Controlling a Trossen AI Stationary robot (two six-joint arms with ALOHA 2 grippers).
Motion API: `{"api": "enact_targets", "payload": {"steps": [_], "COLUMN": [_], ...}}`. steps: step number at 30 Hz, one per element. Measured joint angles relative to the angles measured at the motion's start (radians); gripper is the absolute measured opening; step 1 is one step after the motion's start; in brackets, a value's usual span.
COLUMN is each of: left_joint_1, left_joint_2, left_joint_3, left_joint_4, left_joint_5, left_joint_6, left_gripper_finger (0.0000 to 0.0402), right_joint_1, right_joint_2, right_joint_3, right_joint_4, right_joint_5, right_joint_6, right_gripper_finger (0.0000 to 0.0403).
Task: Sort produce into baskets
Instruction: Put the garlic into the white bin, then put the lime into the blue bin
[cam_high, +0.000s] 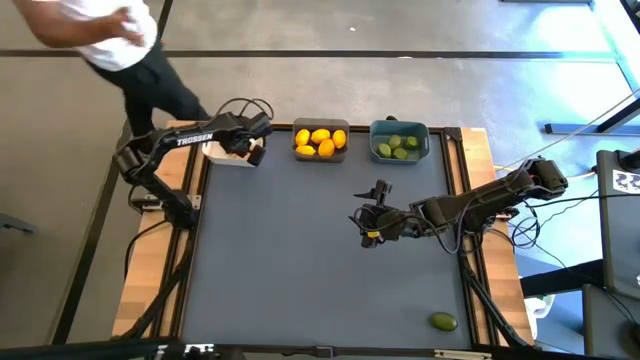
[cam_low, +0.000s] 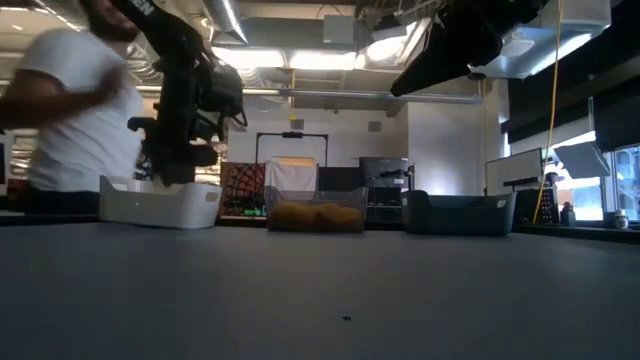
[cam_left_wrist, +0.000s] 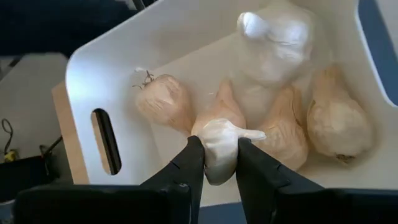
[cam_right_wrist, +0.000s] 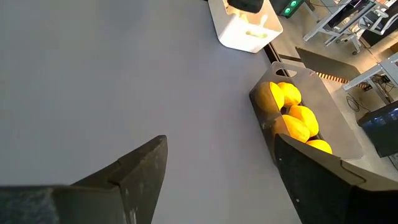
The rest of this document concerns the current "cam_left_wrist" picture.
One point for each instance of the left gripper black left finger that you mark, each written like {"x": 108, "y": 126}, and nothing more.
{"x": 186, "y": 168}

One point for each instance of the white plastic basket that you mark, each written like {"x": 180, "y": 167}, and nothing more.
{"x": 174, "y": 40}

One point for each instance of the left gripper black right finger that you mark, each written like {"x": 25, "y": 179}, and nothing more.
{"x": 255, "y": 174}

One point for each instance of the pinkish garlic bulb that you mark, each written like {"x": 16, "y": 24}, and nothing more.
{"x": 337, "y": 124}
{"x": 222, "y": 107}
{"x": 283, "y": 137}
{"x": 164, "y": 99}

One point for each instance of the small white garlic bulb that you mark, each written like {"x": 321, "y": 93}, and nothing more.
{"x": 219, "y": 146}

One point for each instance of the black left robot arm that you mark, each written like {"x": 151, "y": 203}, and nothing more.
{"x": 28, "y": 177}

